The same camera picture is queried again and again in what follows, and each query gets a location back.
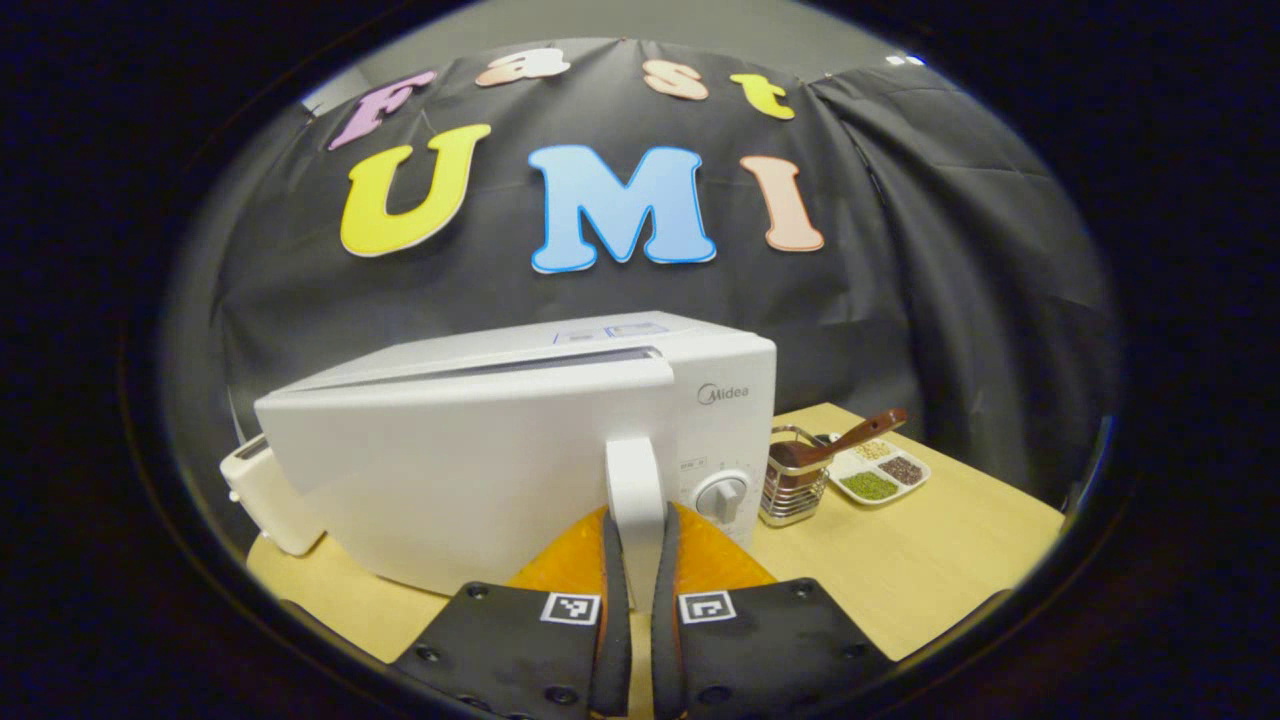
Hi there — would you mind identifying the white toaster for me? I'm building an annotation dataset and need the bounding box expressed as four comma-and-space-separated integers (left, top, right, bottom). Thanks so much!
220, 433, 326, 557

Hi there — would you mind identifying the metal wire utensil holder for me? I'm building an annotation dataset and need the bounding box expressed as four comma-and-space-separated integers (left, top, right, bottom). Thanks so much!
760, 425, 833, 528

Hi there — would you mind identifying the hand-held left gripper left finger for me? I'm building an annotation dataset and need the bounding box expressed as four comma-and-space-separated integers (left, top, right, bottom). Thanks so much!
390, 505, 633, 720

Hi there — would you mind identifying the white divided dish of grains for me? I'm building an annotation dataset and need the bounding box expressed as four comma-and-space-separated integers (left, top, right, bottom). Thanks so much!
828, 434, 932, 506

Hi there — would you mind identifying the black backdrop cloth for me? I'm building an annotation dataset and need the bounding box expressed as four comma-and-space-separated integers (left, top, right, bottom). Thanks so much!
165, 38, 1121, 561

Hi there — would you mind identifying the brown wooden spoon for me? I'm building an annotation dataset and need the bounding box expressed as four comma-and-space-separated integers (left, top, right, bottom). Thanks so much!
775, 407, 909, 471

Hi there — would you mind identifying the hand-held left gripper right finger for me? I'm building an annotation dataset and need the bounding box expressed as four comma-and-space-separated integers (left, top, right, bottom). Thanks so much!
650, 503, 896, 720

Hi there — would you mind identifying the white microwave oven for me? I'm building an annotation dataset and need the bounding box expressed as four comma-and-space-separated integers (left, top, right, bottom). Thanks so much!
255, 311, 778, 613

